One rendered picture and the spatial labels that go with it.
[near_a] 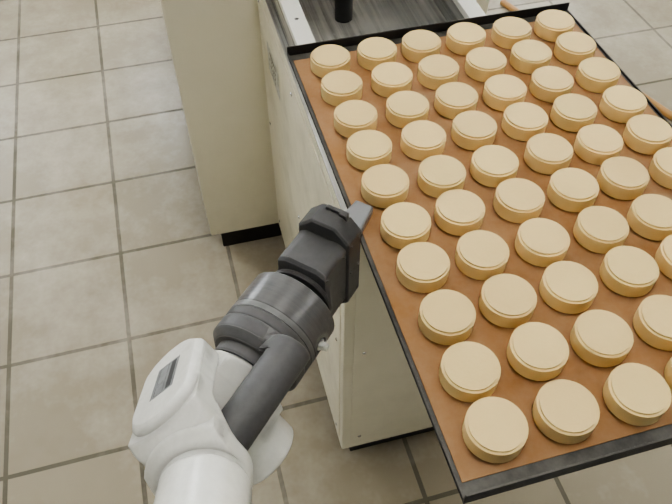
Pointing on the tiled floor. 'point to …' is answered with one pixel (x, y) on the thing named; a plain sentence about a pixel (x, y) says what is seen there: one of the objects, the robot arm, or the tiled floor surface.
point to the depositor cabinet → (227, 112)
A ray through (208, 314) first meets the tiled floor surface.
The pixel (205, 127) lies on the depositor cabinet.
